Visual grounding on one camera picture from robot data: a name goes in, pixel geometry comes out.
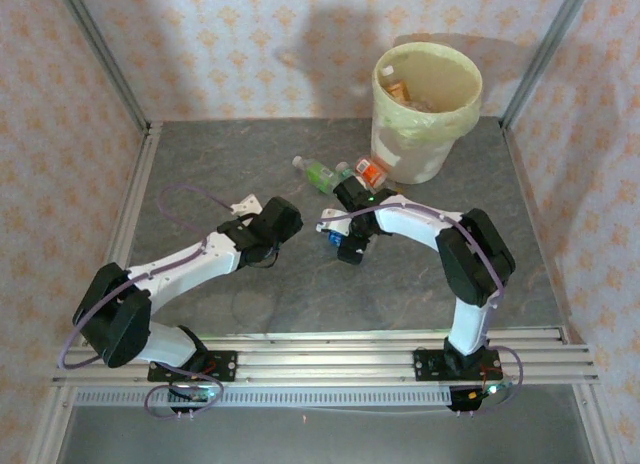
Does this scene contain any white plastic bin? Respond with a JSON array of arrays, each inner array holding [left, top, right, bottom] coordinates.
[[369, 42, 484, 186]]

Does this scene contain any yellow bin liner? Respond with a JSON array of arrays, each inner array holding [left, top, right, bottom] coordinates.
[[370, 41, 484, 145]]

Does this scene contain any orange label bottle white cap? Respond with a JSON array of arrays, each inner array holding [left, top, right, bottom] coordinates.
[[353, 156, 401, 190]]

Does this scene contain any green label bottle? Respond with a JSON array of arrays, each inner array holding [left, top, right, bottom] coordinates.
[[291, 155, 337, 195]]

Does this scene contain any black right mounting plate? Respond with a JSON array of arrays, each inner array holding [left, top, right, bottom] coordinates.
[[412, 347, 502, 384]]

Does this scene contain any black mounting plate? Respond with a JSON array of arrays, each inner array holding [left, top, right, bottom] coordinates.
[[147, 350, 238, 384], [412, 347, 502, 384]]

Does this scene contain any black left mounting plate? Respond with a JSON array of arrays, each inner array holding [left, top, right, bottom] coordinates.
[[147, 350, 238, 384]]

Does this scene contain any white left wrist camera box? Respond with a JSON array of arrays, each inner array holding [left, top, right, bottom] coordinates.
[[231, 194, 262, 217]]

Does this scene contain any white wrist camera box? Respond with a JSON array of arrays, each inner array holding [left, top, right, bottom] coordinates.
[[231, 194, 262, 217], [314, 207, 352, 236]]

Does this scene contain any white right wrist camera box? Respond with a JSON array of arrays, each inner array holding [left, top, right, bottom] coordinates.
[[314, 207, 352, 236]]

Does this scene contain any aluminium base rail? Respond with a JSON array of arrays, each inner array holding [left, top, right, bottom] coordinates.
[[52, 331, 600, 387]]

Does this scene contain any aluminium table side rail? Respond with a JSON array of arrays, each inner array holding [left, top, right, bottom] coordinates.
[[102, 122, 164, 345], [498, 117, 572, 344]]

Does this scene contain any slotted grey cable duct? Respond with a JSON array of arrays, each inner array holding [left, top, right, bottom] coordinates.
[[73, 386, 454, 408]]

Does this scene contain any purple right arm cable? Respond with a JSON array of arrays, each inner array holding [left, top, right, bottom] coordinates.
[[317, 201, 525, 416]]

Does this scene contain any aluminium frame post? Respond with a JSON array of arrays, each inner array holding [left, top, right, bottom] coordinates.
[[499, 0, 595, 130], [52, 0, 152, 135]]

